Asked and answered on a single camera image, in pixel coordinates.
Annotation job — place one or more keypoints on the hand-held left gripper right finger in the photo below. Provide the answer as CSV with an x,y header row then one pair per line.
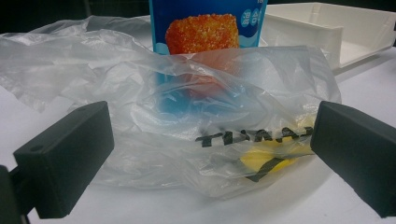
x,y
358,152

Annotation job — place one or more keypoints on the blue snack packet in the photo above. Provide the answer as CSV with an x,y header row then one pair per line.
x,y
202,31

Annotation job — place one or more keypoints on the clear plastic bag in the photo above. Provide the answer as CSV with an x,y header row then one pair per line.
x,y
130,93

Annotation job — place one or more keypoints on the white plastic tray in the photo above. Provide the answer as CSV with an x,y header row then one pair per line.
x,y
342,34

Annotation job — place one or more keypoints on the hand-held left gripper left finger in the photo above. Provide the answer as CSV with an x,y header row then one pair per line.
x,y
62,161

